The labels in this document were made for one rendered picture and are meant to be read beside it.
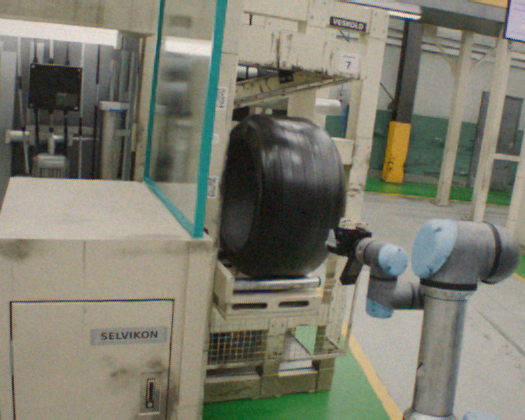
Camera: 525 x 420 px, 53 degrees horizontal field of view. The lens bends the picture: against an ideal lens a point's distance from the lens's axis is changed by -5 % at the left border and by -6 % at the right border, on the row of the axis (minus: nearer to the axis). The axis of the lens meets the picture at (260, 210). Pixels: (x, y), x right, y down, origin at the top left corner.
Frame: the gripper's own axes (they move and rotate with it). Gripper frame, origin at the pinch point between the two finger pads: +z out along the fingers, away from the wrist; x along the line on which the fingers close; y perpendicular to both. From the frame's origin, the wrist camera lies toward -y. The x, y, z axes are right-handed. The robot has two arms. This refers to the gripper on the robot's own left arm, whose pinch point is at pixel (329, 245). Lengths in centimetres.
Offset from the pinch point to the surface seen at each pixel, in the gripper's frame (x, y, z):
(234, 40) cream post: 27, 62, 22
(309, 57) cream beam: -12, 64, 48
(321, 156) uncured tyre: -1.2, 26.6, 12.0
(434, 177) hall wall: -693, -3, 780
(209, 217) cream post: 29.6, 3.9, 28.9
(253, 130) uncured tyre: 17.5, 33.5, 25.4
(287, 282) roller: 1.7, -17.7, 23.9
